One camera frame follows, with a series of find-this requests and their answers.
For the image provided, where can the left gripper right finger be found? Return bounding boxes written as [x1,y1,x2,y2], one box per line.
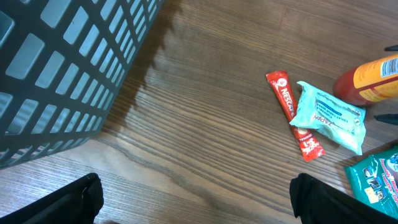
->
[289,173,397,224]

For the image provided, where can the grey plastic mesh basket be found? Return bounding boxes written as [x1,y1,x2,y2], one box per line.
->
[1,0,163,168]

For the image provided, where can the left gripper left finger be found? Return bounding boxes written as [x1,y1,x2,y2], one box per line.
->
[1,173,104,224]

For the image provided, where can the red sauce bottle green cap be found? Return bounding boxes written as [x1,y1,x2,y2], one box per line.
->
[333,54,397,106]

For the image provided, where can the red Nescafe coffee stick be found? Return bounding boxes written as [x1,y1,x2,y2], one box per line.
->
[265,70,325,162]

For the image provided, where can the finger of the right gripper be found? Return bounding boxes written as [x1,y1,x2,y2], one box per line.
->
[384,45,398,52]
[374,114,398,126]

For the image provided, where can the mint green tissue pack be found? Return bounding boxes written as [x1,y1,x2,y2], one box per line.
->
[290,81,366,156]

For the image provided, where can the green 3M gloves package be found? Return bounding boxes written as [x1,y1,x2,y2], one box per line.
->
[345,146,397,218]

